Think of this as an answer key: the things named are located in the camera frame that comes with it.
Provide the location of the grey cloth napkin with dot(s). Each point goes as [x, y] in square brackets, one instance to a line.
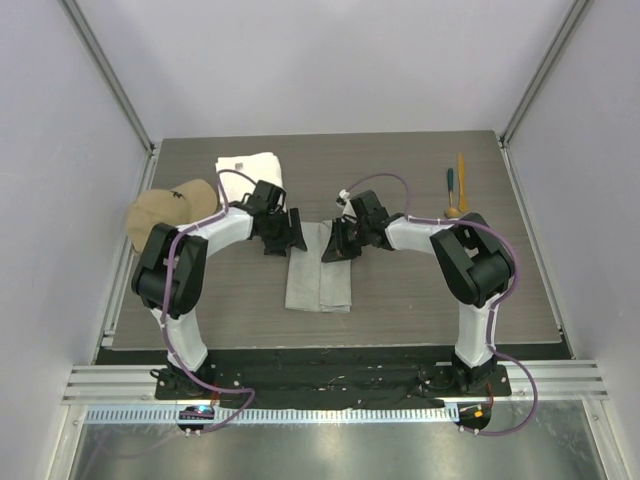
[314, 286]

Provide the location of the white folded towel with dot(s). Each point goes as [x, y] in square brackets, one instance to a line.
[261, 166]

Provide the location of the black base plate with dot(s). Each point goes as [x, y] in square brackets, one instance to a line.
[399, 377]

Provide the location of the green handled wooden spoon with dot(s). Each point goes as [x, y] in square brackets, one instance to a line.
[452, 211]

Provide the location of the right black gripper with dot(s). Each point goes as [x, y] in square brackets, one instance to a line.
[338, 249]

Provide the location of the perforated cable duct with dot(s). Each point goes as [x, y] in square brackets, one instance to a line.
[201, 414]

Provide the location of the right aluminium frame post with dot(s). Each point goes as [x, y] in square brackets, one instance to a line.
[569, 25]

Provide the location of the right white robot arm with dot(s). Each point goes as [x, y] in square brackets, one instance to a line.
[476, 267]

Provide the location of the left aluminium frame post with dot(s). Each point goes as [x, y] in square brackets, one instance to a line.
[102, 64]

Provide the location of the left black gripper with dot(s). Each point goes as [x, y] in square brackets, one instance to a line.
[277, 248]

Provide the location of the aluminium frame post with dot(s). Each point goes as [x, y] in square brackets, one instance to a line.
[102, 64]
[569, 25]

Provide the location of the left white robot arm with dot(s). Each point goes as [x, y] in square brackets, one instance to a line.
[169, 280]

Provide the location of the yellow wooden knife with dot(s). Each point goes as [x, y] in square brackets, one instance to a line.
[462, 199]

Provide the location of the tan baseball cap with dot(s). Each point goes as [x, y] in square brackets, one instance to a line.
[184, 204]

